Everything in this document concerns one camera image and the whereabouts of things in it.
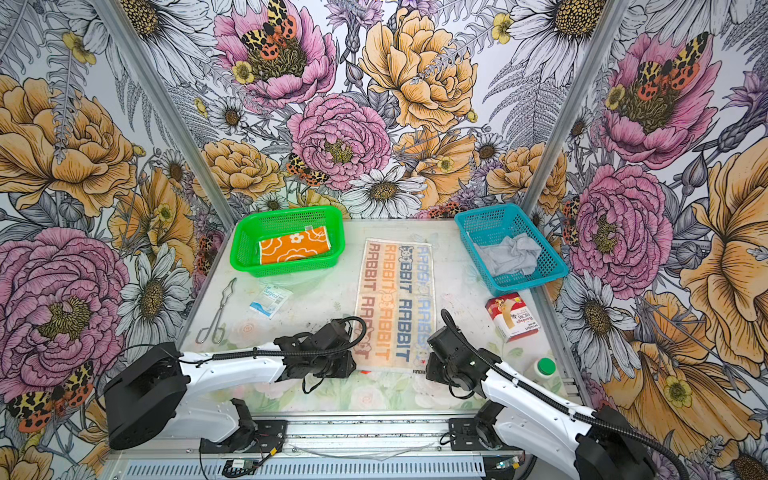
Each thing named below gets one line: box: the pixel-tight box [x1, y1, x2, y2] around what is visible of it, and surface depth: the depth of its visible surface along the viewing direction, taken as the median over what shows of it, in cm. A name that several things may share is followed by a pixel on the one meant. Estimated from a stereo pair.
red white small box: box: [485, 292, 540, 343], surface depth 93 cm
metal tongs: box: [195, 277, 237, 345], surface depth 94 cm
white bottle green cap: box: [533, 356, 557, 379], surface depth 78 cm
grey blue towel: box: [354, 238, 436, 371], surface depth 101 cm
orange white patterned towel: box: [258, 226, 331, 265], surface depth 114 cm
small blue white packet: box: [249, 283, 293, 319], surface depth 101 cm
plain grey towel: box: [473, 232, 542, 277], surface depth 107 cm
